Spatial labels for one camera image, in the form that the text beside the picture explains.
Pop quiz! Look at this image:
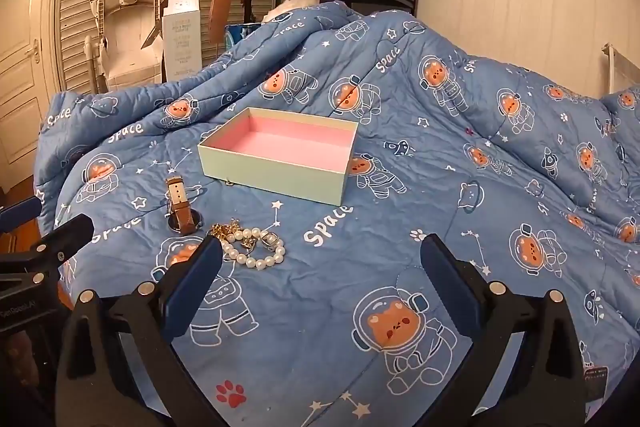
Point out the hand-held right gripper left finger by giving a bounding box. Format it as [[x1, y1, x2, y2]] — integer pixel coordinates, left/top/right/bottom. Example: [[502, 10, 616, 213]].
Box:
[[55, 234, 236, 427]]

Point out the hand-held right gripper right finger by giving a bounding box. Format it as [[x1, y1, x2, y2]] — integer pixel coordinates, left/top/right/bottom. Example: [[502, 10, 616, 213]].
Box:
[[420, 233, 606, 427]]

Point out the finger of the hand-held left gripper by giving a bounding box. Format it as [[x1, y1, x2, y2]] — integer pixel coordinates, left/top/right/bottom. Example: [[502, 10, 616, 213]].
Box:
[[0, 196, 45, 235], [0, 214, 96, 290]]

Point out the gold chain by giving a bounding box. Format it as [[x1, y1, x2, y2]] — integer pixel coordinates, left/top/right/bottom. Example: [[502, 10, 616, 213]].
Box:
[[207, 218, 246, 240]]

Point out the white pearl bracelet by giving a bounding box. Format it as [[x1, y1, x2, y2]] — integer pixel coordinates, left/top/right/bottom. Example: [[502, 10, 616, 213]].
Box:
[[220, 227, 287, 272]]

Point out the brown strap wristwatch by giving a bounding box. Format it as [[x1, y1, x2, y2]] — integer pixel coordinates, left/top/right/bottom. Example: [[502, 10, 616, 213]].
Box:
[[165, 177, 205, 236]]

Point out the thin bracelet with charms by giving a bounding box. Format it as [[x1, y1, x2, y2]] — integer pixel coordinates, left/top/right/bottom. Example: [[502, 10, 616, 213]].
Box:
[[239, 229, 280, 254]]

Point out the light green box pink inside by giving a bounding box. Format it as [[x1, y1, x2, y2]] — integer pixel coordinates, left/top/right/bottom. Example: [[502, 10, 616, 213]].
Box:
[[197, 107, 360, 206]]

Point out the blue astronaut bear printed blanket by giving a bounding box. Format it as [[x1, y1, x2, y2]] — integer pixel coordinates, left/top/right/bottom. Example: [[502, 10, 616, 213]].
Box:
[[32, 2, 640, 427]]

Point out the white panel door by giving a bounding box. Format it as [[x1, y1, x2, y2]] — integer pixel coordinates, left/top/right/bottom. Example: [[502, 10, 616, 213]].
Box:
[[0, 0, 66, 192]]

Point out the white plastic high chair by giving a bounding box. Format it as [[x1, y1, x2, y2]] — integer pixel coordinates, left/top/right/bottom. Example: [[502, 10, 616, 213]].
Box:
[[82, 0, 171, 90]]

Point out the tall white carton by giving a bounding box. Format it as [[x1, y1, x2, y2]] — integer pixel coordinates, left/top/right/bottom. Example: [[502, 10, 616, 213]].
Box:
[[161, 0, 202, 82]]

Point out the white fluffy cushion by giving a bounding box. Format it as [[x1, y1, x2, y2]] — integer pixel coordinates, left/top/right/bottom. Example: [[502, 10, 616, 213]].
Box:
[[262, 0, 321, 25]]

